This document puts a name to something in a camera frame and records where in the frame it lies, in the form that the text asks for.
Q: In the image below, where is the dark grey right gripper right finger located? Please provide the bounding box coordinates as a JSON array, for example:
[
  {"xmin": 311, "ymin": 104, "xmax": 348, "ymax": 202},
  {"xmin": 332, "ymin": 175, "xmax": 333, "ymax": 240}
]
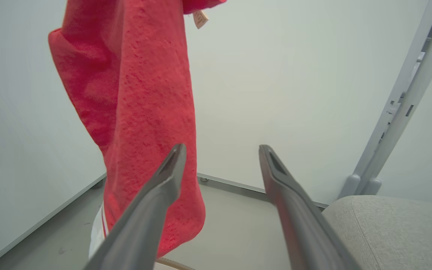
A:
[{"xmin": 259, "ymin": 145, "xmax": 363, "ymax": 270}]

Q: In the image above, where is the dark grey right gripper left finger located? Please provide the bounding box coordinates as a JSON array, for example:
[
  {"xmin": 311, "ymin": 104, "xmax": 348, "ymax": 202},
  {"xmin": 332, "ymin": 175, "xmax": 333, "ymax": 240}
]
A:
[{"xmin": 84, "ymin": 144, "xmax": 187, "ymax": 270}]

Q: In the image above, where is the red knitted garment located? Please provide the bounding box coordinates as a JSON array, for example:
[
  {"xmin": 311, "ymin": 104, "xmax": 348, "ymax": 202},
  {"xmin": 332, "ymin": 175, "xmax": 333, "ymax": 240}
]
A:
[{"xmin": 48, "ymin": 0, "xmax": 227, "ymax": 259}]

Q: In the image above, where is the white plastic laundry basket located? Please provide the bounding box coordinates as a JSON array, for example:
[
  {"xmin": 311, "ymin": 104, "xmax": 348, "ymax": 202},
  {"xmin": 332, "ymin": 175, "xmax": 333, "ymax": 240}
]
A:
[{"xmin": 88, "ymin": 202, "xmax": 198, "ymax": 270}]

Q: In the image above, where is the grey fabric sofa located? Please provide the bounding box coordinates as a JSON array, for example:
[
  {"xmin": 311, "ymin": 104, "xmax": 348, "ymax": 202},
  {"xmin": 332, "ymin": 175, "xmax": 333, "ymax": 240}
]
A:
[{"xmin": 321, "ymin": 195, "xmax": 432, "ymax": 270}]

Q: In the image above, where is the grey metal partition floor rail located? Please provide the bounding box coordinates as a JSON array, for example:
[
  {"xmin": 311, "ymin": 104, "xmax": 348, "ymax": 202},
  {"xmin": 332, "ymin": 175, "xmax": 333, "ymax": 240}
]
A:
[
  {"xmin": 0, "ymin": 173, "xmax": 107, "ymax": 270},
  {"xmin": 196, "ymin": 172, "xmax": 329, "ymax": 209}
]

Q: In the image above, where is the grey metal partition post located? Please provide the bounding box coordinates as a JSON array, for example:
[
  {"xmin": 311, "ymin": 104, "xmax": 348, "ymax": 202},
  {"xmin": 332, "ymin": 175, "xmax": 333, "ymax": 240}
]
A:
[{"xmin": 338, "ymin": 0, "xmax": 432, "ymax": 198}]

